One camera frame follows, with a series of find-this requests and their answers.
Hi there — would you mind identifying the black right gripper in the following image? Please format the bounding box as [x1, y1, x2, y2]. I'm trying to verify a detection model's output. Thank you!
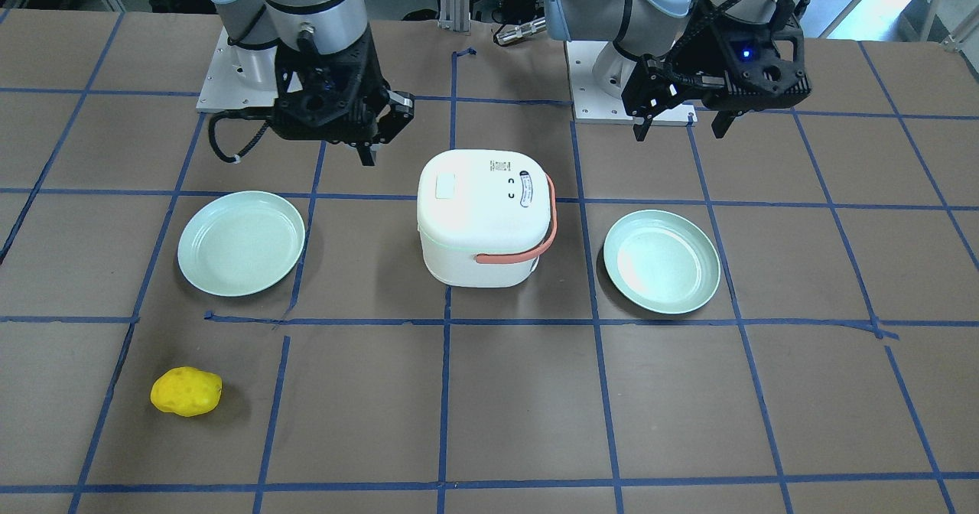
[270, 28, 416, 167]

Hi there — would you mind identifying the yellow toy lemon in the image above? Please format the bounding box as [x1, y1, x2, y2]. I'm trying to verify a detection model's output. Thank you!
[149, 366, 223, 418]

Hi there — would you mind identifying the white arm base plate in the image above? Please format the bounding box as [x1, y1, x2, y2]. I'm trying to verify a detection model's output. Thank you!
[564, 40, 698, 126]
[196, 29, 277, 113]

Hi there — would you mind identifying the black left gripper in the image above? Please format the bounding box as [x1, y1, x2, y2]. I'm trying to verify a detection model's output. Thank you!
[621, 16, 812, 142]

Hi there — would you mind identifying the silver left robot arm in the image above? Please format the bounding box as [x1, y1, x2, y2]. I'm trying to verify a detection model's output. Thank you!
[545, 0, 812, 141]

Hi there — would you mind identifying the mint green plate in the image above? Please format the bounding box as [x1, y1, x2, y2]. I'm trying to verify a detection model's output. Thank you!
[602, 210, 721, 315]
[176, 190, 307, 298]

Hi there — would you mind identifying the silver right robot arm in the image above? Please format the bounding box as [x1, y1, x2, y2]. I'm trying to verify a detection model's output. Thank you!
[207, 0, 415, 167]

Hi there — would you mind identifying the white rice cooker orange handle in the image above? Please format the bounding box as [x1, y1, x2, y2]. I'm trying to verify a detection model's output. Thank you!
[417, 149, 558, 288]

